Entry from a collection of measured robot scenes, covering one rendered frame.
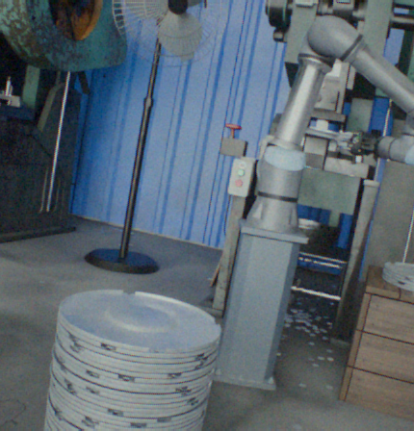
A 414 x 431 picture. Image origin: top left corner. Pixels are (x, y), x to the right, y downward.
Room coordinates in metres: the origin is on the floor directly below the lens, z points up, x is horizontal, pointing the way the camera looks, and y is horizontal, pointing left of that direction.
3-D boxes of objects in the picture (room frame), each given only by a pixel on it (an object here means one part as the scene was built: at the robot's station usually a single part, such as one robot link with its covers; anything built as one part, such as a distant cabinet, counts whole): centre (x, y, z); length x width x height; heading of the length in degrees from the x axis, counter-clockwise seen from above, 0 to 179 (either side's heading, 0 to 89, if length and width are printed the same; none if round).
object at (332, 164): (2.18, -0.42, 0.68); 0.45 x 0.30 x 0.06; 75
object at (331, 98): (2.14, -0.41, 1.04); 0.17 x 0.15 x 0.30; 165
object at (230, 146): (2.04, -0.06, 0.62); 0.10 x 0.06 x 0.20; 75
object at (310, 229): (2.18, -0.42, 0.36); 0.34 x 0.34 x 0.10
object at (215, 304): (2.39, -0.20, 0.45); 0.92 x 0.12 x 0.90; 165
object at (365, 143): (1.70, -0.49, 0.76); 0.12 x 0.09 x 0.08; 37
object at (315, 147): (2.01, -0.37, 0.72); 0.25 x 0.14 x 0.14; 165
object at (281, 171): (1.45, -0.19, 0.62); 0.13 x 0.12 x 0.14; 0
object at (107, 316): (0.87, 0.08, 0.32); 0.29 x 0.29 x 0.01
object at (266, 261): (1.44, -0.19, 0.23); 0.19 x 0.19 x 0.45; 0
